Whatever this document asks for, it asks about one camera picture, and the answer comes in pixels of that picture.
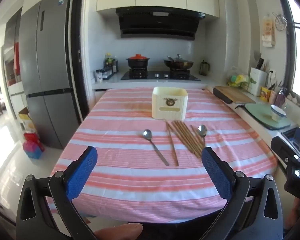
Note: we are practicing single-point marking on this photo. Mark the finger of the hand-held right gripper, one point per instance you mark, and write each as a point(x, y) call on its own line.
point(281, 150)

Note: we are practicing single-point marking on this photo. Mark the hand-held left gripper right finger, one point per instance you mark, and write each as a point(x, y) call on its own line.
point(215, 175)

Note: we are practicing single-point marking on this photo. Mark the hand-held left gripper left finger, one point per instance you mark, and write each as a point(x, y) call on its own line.
point(82, 172)

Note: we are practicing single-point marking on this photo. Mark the bundle of wooden chopsticks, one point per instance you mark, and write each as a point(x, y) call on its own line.
point(187, 137)

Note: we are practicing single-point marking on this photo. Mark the steel spoon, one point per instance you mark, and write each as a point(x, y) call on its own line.
point(202, 130)
point(147, 134)

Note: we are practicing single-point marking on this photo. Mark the wooden chopstick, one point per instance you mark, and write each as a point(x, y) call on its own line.
point(172, 143)

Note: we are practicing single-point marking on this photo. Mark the cream utensil holder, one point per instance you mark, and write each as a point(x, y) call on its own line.
point(165, 105)

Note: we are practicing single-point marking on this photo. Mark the person's right hand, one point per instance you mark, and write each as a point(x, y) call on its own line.
point(295, 215)

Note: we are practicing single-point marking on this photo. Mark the person's left hand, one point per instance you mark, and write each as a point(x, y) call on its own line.
point(120, 232)

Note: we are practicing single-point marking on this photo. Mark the blue and white bowl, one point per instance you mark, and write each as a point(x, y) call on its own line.
point(278, 113)

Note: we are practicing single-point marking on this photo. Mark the green cutting board black rim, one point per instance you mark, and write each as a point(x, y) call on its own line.
point(260, 116)

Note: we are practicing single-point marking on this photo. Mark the pink striped tablecloth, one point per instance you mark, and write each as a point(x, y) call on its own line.
point(130, 180)

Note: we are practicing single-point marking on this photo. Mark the purple soap bottle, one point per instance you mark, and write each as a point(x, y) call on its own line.
point(280, 98)

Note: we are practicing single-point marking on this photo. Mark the red and blue toy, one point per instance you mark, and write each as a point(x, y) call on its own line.
point(33, 146)

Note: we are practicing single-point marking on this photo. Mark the white knife holder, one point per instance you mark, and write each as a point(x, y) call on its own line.
point(256, 82)

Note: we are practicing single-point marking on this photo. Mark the cardboard box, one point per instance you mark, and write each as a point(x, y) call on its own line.
point(27, 121)

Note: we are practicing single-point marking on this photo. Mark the clear plastic bag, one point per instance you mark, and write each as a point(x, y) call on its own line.
point(237, 80)

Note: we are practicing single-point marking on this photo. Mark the white spice jar black lid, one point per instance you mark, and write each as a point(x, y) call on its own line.
point(99, 76)

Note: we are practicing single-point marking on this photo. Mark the glass pitcher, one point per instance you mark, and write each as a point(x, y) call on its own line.
point(204, 68)

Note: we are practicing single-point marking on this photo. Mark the grey refrigerator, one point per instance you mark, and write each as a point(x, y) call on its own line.
point(47, 67)

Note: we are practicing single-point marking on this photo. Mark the white side cabinet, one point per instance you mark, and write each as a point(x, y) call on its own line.
point(11, 87)

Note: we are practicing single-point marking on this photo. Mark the dark soy sauce bottle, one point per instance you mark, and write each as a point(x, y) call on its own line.
point(115, 65)

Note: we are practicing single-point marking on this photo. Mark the black gas stove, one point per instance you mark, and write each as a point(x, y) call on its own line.
point(160, 75)

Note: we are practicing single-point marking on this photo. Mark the black wok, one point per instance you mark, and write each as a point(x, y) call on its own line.
point(180, 66)

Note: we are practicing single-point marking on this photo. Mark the green label sauce bottle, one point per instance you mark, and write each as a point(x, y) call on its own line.
point(108, 61)

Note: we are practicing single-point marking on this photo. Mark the hanging paper packet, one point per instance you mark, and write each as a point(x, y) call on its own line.
point(268, 30)

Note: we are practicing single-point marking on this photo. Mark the glass wok lid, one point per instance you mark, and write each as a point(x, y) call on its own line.
point(178, 58)

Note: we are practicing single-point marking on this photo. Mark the black clay pot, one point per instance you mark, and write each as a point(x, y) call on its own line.
point(138, 63)

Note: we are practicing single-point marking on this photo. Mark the red pot lid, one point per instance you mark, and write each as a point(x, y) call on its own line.
point(138, 56)

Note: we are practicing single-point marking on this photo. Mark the red hanging cloth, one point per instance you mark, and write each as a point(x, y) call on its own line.
point(16, 57)

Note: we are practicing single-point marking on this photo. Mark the black range hood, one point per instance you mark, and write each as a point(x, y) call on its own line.
point(160, 22)

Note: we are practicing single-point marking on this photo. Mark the white wall socket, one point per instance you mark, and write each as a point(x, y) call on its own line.
point(271, 73)

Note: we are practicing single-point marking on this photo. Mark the black frame window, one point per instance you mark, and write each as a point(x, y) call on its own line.
point(293, 42)

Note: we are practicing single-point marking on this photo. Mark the black door frame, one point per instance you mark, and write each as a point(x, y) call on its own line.
point(78, 55)

